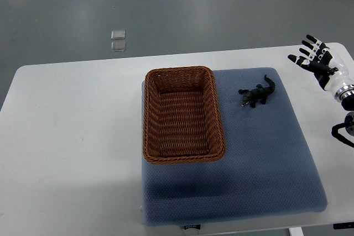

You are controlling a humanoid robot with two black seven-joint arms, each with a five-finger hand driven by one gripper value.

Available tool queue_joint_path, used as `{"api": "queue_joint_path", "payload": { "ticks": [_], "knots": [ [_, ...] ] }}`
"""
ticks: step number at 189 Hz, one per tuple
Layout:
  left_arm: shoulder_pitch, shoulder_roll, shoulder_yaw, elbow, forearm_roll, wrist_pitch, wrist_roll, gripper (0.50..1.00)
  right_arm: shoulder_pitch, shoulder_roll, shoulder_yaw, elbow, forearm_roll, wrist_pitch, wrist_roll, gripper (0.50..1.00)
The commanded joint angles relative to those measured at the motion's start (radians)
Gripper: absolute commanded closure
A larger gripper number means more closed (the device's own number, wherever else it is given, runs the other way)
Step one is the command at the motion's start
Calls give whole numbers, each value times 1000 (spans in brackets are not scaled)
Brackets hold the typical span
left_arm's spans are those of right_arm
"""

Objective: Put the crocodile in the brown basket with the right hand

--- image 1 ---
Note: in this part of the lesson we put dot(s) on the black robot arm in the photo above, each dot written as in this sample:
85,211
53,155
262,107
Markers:
347,114

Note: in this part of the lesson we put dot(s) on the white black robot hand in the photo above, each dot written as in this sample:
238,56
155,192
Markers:
328,68

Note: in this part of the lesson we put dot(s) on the table brand label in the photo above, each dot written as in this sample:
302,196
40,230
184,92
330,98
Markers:
192,226

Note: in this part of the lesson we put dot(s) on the blue grey foam mat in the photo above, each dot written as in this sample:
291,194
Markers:
267,170

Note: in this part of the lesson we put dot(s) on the brown wicker basket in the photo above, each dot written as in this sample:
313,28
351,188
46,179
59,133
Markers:
181,116

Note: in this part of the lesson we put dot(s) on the black table control panel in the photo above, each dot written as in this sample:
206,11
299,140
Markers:
347,225

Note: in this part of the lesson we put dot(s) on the upper floor socket plate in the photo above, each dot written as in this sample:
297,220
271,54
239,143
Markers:
118,34

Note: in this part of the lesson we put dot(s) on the dark toy crocodile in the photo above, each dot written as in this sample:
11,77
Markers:
258,94

